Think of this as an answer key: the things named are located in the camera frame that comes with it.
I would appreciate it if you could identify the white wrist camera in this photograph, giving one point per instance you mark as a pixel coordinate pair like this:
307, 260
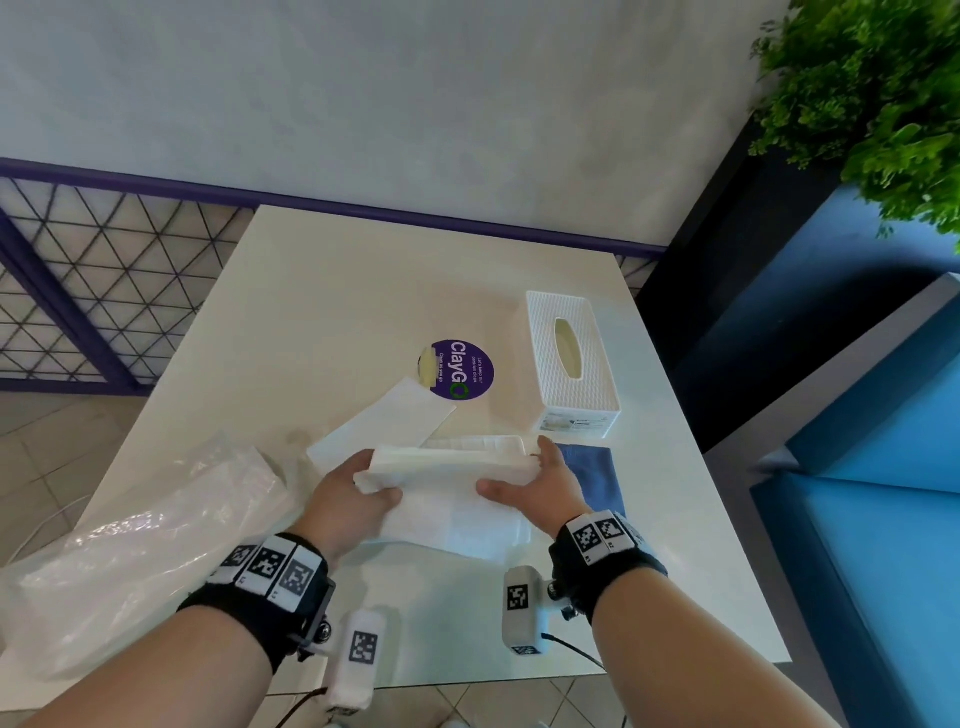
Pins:
523, 607
360, 656

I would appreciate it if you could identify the blue bench seat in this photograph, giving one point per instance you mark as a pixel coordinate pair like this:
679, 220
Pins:
877, 480

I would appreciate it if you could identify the clear plastic bag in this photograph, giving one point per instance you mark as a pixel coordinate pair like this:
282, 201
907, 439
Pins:
150, 540

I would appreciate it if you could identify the person's right thumb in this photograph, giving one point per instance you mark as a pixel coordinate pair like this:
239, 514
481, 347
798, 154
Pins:
501, 491

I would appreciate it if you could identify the person's left forearm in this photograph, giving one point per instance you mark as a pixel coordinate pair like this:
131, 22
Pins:
165, 675

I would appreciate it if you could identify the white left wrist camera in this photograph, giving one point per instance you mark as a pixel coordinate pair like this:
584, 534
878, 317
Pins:
360, 656

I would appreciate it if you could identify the green leafy plant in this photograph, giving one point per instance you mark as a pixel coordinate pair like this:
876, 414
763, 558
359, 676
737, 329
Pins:
877, 97

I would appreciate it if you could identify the white woven tissue box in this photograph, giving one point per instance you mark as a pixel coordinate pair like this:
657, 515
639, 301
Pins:
592, 360

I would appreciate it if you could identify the white tissue sheet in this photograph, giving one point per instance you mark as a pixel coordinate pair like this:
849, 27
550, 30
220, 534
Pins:
390, 427

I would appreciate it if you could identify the blue cloth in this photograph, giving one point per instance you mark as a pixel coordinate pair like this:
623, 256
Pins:
596, 480

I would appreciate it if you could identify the round purple sticker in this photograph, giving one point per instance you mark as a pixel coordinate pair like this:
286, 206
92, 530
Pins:
472, 371

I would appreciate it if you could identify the black wristband with markers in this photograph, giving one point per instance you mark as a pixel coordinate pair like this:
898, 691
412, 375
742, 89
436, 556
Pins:
247, 600
611, 566

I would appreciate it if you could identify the person's right forearm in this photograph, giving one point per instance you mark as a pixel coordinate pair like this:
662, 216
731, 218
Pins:
675, 660

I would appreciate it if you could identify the black planter partition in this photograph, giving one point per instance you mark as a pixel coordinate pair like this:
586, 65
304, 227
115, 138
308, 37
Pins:
720, 300

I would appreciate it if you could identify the person's left hand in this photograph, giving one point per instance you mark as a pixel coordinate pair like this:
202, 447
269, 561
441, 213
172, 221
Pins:
334, 514

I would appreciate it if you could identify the stack of white tissues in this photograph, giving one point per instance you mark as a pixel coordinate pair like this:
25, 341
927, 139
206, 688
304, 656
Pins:
450, 510

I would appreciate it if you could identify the person's right hand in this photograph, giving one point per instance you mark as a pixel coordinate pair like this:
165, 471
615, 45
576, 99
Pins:
551, 499

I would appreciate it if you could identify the black right wristband with markers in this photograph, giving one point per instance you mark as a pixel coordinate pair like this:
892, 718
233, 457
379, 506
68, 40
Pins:
611, 566

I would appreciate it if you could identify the purple lattice railing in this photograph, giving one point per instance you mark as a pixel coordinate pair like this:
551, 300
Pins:
90, 270

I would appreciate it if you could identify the person's left thumb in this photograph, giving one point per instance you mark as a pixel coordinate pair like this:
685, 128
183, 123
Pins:
381, 506

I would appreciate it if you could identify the black left wristband with markers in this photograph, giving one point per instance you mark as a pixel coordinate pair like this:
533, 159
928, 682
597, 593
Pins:
247, 600

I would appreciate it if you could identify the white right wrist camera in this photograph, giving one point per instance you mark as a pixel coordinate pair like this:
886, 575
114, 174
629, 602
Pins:
523, 607

